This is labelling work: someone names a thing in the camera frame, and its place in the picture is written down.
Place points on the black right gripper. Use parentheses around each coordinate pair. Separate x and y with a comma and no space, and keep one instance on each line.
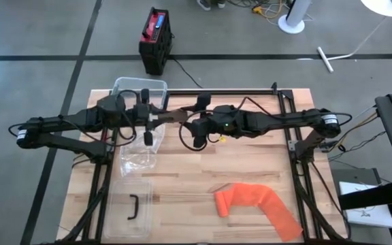
(216,127)

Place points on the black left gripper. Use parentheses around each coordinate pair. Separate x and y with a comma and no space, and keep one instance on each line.
(141,117)

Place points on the brown elastic bandage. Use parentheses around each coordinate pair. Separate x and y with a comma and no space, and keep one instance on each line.
(172,116)

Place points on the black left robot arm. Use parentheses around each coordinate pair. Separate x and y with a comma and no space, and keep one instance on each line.
(63,122)

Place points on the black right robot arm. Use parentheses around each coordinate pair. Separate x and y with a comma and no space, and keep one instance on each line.
(294,119)

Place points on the orange elastic bandage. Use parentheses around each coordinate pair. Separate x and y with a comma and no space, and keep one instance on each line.
(267,200)

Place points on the clear plastic bin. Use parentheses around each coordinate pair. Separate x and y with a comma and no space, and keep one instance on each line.
(138,86)

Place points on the clear plastic bag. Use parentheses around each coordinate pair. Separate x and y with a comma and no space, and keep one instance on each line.
(136,160)

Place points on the black and red battery box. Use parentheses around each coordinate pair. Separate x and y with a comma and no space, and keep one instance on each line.
(155,37)

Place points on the person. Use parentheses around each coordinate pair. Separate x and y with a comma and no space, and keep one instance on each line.
(204,4)

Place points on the white paper sheet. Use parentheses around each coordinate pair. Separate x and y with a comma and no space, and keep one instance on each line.
(366,211)

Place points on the white round table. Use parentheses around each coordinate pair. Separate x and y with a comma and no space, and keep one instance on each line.
(386,7)

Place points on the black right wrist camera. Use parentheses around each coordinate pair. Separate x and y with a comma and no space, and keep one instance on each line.
(225,110)

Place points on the white pedestal stand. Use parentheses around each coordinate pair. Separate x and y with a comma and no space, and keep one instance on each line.
(294,20)

